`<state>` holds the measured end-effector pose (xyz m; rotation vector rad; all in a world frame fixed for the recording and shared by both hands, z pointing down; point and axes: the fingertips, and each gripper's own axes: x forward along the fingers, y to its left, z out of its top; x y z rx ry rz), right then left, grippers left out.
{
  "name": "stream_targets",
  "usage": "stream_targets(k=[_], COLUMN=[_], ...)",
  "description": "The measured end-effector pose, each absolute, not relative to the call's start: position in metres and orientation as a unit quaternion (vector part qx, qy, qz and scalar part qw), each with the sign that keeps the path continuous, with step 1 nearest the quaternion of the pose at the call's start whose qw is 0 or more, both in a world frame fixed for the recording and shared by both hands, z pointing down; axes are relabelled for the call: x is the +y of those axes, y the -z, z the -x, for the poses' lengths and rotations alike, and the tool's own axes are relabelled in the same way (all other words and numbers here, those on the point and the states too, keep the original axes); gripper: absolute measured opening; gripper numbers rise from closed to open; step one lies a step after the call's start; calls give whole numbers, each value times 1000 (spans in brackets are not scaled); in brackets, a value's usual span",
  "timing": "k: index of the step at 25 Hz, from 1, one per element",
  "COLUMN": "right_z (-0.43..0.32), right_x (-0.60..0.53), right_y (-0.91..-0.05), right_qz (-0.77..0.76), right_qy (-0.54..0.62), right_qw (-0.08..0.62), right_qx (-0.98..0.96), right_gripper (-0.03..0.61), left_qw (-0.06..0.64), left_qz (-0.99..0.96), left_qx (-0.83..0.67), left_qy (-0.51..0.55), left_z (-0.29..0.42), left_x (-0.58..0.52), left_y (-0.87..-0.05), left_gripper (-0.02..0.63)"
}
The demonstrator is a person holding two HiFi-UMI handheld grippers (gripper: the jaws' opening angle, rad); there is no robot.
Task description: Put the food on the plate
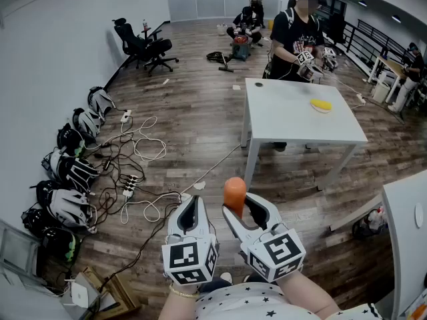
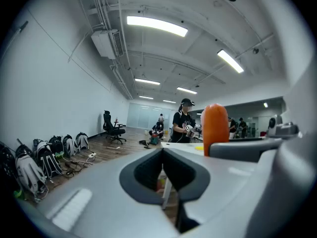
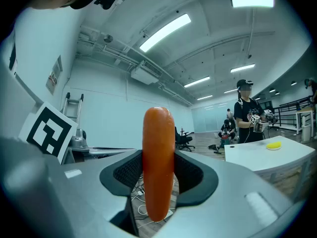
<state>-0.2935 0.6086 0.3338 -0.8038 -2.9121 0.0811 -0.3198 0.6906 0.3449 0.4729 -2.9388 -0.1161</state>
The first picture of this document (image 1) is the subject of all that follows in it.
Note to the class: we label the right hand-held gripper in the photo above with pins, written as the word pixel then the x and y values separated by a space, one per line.
pixel 278 250

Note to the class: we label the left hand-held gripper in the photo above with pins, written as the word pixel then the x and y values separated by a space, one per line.
pixel 190 255

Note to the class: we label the person's left forearm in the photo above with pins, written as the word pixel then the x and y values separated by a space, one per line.
pixel 178 307

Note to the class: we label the person's right forearm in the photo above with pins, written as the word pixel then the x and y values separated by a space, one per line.
pixel 307 295

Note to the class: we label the white shoe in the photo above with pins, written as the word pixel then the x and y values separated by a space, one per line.
pixel 227 277
pixel 247 278

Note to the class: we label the dark trousers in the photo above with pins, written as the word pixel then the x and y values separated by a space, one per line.
pixel 213 283

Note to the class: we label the white power strip black plugs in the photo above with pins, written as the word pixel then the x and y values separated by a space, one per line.
pixel 130 186

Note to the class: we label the white star-print shirt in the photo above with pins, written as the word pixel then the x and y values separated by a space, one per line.
pixel 247 303

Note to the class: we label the brown cardboard box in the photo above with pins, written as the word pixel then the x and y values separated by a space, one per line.
pixel 120 293

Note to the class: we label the white square table with grommet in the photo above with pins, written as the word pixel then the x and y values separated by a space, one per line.
pixel 283 112

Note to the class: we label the black trash bag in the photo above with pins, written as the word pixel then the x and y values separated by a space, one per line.
pixel 367 225

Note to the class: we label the row of grey black backpacks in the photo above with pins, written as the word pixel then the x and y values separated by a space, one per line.
pixel 70 205

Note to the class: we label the white flat device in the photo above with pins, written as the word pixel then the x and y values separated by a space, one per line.
pixel 80 293

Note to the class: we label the teal vacuum cleaner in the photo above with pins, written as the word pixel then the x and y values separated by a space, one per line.
pixel 241 48

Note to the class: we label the black office chair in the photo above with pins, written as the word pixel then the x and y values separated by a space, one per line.
pixel 143 47

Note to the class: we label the white waste bin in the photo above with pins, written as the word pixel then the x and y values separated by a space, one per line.
pixel 381 93

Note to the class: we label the white bucket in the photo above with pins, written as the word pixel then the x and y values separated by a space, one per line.
pixel 222 29

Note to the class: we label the yellow bucket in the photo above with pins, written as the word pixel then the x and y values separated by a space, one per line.
pixel 271 24

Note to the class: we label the black metal railing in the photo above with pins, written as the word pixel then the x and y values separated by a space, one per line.
pixel 348 38

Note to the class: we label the wooden desk white legs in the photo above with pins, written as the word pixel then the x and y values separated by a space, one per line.
pixel 392 66

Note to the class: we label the black monitor on stand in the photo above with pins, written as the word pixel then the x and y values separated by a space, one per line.
pixel 337 28

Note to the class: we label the grey metal frame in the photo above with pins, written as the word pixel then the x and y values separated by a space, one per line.
pixel 20 245

